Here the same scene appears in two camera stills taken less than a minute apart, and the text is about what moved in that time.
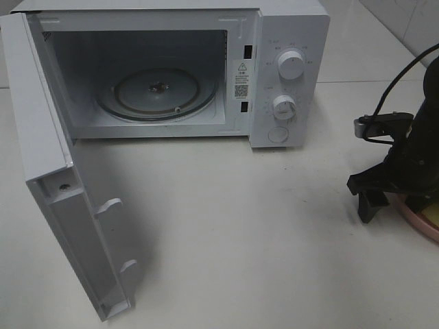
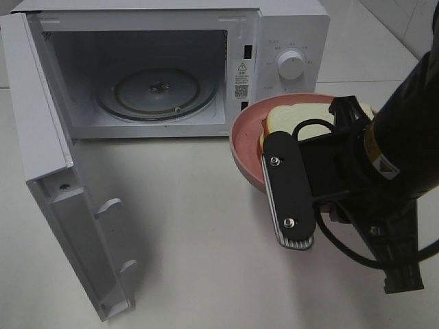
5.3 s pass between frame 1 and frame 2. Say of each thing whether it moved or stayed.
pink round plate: moved
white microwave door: stayed
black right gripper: moved
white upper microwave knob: stayed
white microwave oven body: stayed
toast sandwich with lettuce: moved
